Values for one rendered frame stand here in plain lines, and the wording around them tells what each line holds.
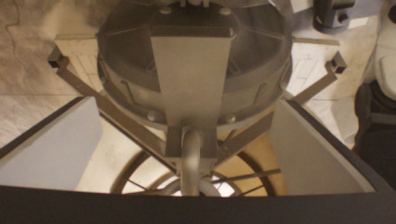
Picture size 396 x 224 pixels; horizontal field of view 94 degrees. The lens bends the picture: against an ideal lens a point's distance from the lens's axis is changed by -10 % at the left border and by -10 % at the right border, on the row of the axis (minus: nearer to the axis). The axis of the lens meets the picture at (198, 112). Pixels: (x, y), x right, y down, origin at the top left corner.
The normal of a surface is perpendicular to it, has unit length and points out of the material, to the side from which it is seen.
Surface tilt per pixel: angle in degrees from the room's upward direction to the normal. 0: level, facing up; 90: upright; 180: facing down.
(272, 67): 61
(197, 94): 0
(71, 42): 0
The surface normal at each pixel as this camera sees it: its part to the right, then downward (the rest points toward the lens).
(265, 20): 0.01, -0.56
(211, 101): -0.01, 0.83
